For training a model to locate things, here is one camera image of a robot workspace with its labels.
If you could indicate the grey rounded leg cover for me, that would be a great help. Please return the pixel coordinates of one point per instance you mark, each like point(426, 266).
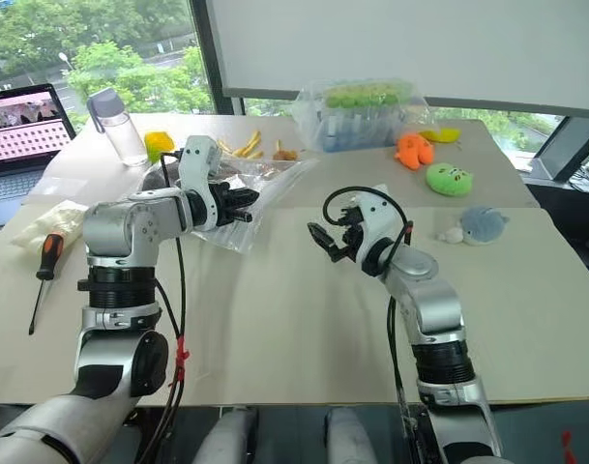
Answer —
point(349, 435)
point(231, 435)

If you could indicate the clear plastic bag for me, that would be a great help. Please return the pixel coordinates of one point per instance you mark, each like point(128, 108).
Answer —
point(284, 179)

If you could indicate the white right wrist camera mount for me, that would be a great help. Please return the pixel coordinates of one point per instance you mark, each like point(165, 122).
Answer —
point(377, 217)

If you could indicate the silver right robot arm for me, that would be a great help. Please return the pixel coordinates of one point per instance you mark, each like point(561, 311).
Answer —
point(434, 299)

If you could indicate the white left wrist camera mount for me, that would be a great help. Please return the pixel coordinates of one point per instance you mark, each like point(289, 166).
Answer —
point(199, 159)

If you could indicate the yellow green toy pepper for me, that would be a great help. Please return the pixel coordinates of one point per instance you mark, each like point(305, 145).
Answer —
point(158, 147)

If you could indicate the white board panel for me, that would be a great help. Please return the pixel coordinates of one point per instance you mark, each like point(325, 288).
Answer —
point(395, 43)

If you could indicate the brown fried chicken toy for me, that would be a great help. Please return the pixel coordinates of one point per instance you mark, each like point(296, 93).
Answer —
point(286, 155)

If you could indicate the green plush toy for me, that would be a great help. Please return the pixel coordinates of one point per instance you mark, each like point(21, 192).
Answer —
point(449, 180)

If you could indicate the dark window pillar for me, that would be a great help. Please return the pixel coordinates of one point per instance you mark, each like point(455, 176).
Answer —
point(212, 58)

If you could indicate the clear bottle with grey lid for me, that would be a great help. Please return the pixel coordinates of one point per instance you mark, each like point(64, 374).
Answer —
point(122, 135)

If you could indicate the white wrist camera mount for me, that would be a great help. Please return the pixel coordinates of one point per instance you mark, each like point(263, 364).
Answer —
point(377, 217)
point(199, 159)

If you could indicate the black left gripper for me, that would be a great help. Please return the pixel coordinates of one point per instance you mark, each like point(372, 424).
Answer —
point(221, 203)

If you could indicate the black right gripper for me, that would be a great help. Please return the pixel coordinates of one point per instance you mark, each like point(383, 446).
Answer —
point(353, 232)

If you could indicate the white filled packet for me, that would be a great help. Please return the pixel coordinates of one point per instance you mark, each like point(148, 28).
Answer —
point(57, 222)

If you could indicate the grey device with dark frame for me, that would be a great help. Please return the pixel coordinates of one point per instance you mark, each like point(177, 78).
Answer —
point(565, 150)

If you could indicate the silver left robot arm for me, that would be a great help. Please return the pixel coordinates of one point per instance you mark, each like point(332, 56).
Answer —
point(125, 222)

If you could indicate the open laptop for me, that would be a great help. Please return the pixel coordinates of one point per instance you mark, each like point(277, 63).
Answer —
point(18, 140)

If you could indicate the blue grey whale plush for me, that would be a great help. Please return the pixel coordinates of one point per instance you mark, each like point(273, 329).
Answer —
point(482, 224)

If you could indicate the orange plush toy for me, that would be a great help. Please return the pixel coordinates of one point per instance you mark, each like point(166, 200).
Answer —
point(414, 151)

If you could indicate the plastic bag of green items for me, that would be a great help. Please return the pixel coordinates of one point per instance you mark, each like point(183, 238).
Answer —
point(362, 121)

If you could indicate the yellow plush toy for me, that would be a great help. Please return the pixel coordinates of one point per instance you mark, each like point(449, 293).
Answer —
point(444, 135)

